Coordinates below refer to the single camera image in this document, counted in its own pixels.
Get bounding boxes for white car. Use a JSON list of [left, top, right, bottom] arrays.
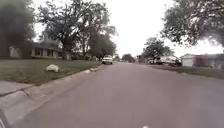
[[101, 54, 114, 66]]

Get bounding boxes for small distant tree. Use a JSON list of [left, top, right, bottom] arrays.
[[121, 53, 135, 63]]

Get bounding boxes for dense dark tree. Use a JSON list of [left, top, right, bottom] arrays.
[[87, 32, 118, 61]]

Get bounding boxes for pale lump on kerb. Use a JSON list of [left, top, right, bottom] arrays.
[[82, 67, 98, 74]]

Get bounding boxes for reddish distant building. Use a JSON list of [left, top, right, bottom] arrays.
[[135, 54, 149, 65]]

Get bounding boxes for grey asphalt road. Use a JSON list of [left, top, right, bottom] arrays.
[[13, 62, 224, 128]]

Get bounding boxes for tall thin-branched tree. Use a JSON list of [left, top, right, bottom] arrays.
[[78, 1, 118, 58]]

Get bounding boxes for round tree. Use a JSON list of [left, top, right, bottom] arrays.
[[142, 36, 175, 60]]

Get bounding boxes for white van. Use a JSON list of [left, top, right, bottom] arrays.
[[159, 55, 183, 67]]

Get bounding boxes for large tree with thick trunk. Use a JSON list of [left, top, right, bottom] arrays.
[[36, 0, 88, 61]]

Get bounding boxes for white lump on lawn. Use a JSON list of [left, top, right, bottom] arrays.
[[45, 64, 60, 73]]

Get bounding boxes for low house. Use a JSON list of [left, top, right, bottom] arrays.
[[8, 33, 64, 60]]

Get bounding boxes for grass strip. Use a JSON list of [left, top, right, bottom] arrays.
[[149, 64, 224, 80]]

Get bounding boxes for grass lawn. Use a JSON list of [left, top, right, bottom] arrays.
[[0, 58, 103, 86]]

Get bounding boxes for white garage building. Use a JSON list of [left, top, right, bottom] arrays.
[[180, 53, 224, 70]]

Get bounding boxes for overhanging tree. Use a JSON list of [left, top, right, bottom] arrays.
[[160, 0, 224, 48]]

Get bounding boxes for pale concrete kerb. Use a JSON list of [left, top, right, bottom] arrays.
[[0, 64, 106, 128]]

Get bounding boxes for concrete driveway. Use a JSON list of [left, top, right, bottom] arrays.
[[0, 79, 35, 98]]

